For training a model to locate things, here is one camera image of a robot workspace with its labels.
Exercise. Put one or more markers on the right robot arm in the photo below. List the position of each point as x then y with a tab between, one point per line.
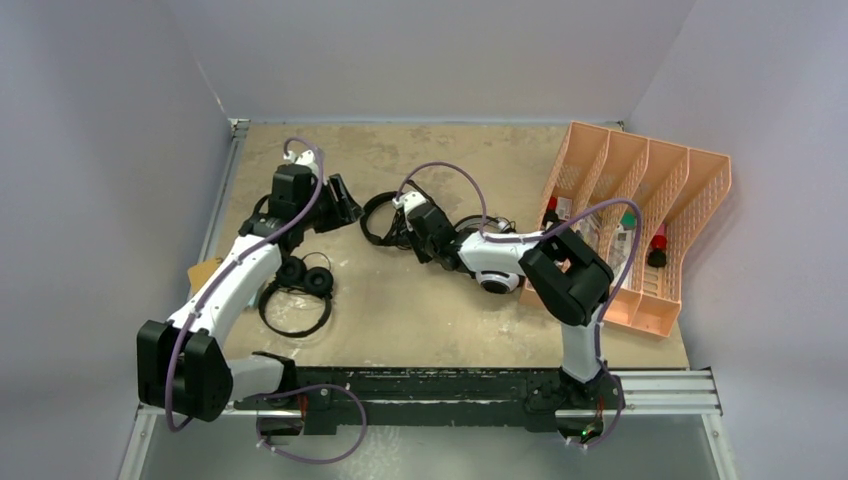
568	276

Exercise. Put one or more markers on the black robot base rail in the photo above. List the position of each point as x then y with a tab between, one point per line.
536	399

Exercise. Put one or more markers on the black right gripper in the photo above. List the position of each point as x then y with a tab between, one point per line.
424	257

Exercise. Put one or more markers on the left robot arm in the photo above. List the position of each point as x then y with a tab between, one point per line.
180	363

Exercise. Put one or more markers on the white and black headphones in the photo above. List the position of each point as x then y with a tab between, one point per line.
489	249

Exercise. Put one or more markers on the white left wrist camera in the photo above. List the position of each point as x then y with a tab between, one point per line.
305	158

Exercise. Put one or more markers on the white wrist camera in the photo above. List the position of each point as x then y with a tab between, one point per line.
408	201
305	158

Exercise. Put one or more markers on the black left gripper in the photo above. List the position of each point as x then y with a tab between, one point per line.
349	212

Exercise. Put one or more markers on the peach plastic file organizer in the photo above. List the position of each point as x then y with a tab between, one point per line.
675	185

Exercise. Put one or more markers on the small white box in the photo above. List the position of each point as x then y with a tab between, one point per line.
563	207

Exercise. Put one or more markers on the green cap object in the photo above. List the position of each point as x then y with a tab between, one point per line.
628	221

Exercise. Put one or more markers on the black over-ear headphones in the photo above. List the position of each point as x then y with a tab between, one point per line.
295	277

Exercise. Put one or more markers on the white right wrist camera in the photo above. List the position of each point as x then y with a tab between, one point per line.
408	201

